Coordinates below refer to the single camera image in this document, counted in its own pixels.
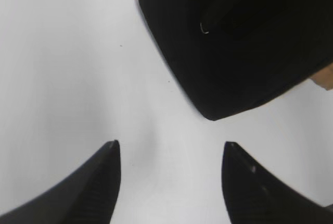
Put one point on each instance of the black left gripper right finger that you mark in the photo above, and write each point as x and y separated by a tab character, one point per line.
254	195

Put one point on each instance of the black canvas tote bag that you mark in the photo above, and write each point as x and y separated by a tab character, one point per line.
231	56

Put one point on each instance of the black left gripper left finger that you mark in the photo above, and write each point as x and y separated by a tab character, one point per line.
88	195

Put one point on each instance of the tan front bag handle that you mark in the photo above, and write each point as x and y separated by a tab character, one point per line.
324	77

